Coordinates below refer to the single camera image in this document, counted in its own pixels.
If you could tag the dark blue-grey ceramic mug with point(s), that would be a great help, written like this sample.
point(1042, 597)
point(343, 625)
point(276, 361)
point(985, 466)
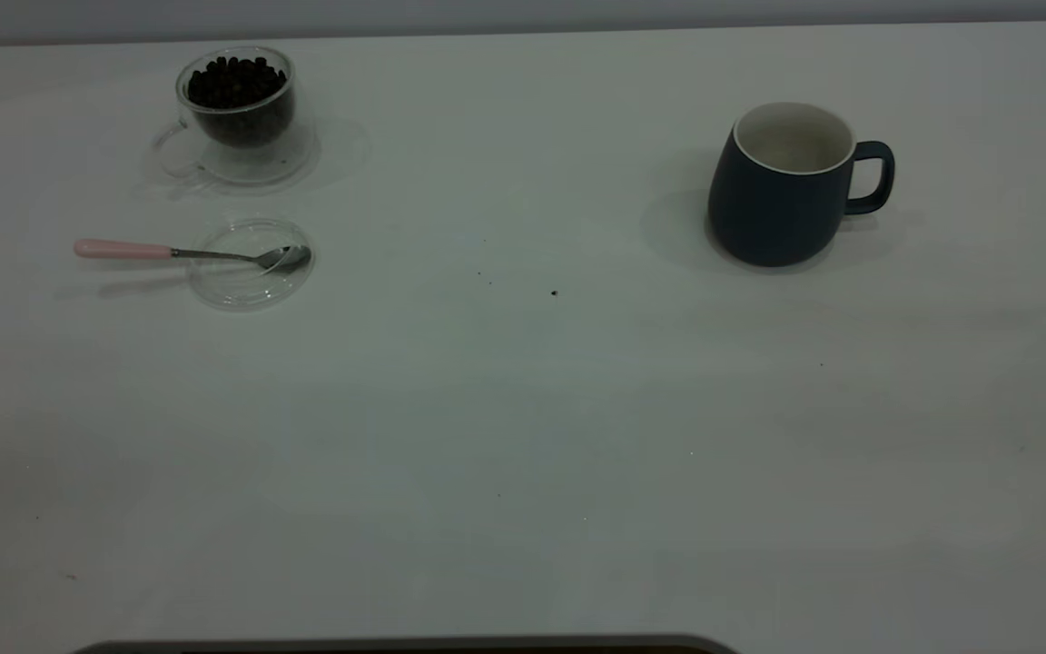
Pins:
point(777, 218)

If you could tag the pile of coffee beans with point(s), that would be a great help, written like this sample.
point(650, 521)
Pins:
point(237, 91)

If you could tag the clear round glass lid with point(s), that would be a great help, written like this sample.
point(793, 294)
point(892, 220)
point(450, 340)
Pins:
point(241, 292)

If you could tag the clear double-wall glass cup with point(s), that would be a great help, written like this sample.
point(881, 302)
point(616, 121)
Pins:
point(260, 163)

